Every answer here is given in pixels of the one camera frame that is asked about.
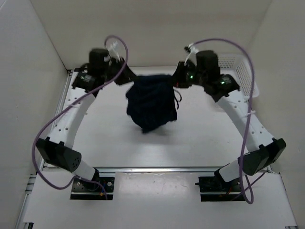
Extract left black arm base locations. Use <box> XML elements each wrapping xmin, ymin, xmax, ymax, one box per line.
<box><xmin>70</xmin><ymin>175</ymin><xmax>115</xmax><ymax>200</ymax></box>

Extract left aluminium frame rail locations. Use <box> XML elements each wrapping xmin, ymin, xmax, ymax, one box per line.
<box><xmin>14</xmin><ymin>70</ymin><xmax>72</xmax><ymax>229</ymax></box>

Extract purple cable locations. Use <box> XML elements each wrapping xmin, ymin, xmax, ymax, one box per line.
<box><xmin>32</xmin><ymin>35</ymin><xmax>129</xmax><ymax>190</ymax></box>
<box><xmin>193</xmin><ymin>37</ymin><xmax>266</xmax><ymax>205</ymax></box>

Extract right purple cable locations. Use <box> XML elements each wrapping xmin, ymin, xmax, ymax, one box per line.
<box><xmin>193</xmin><ymin>37</ymin><xmax>266</xmax><ymax>205</ymax></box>

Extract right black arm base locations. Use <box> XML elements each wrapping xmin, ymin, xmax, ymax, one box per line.
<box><xmin>195</xmin><ymin>169</ymin><xmax>245</xmax><ymax>202</ymax></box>

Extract right aluminium frame rail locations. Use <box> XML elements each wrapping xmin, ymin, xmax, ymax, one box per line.
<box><xmin>263</xmin><ymin>165</ymin><xmax>298</xmax><ymax>229</ymax></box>

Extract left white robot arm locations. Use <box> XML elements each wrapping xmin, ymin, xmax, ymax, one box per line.
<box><xmin>34</xmin><ymin>46</ymin><xmax>128</xmax><ymax>191</ymax></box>

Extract white plastic mesh basket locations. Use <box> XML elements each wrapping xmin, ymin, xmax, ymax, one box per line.
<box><xmin>218</xmin><ymin>53</ymin><xmax>252</xmax><ymax>99</ymax></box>

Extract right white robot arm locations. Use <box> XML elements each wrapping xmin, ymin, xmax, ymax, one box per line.
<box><xmin>172</xmin><ymin>50</ymin><xmax>286</xmax><ymax>191</ymax></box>

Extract front aluminium rail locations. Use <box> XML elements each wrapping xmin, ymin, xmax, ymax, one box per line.
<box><xmin>97</xmin><ymin>167</ymin><xmax>219</xmax><ymax>173</ymax></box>

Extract navy blue shorts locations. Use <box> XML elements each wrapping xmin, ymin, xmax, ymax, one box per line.
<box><xmin>126</xmin><ymin>74</ymin><xmax>181</xmax><ymax>134</ymax></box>

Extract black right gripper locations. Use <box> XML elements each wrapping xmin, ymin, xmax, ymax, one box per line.
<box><xmin>166</xmin><ymin>62</ymin><xmax>206</xmax><ymax>90</ymax></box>

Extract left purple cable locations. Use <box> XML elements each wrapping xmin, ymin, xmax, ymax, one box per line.
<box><xmin>32</xmin><ymin>35</ymin><xmax>129</xmax><ymax>190</ymax></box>

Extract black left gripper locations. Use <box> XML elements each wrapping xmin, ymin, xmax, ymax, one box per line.
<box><xmin>100</xmin><ymin>57</ymin><xmax>139</xmax><ymax>86</ymax></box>

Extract aluminium frame rail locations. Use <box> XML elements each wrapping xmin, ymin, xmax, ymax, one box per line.
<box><xmin>263</xmin><ymin>165</ymin><xmax>298</xmax><ymax>229</ymax></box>
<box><xmin>14</xmin><ymin>70</ymin><xmax>72</xmax><ymax>229</ymax></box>

